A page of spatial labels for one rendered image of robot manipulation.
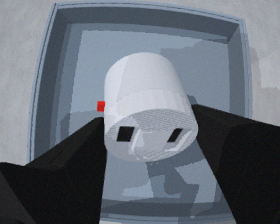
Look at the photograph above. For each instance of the white cylinder with two slots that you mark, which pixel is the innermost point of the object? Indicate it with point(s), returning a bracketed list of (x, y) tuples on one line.
[(147, 115)]

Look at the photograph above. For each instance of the grey square tray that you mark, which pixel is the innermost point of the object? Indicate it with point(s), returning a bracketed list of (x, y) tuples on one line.
[(82, 40)]

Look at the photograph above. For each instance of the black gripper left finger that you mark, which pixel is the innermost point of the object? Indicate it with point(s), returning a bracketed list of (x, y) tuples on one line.
[(63, 186)]

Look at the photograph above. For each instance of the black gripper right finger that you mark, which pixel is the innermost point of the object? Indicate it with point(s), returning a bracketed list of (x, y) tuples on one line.
[(244, 156)]

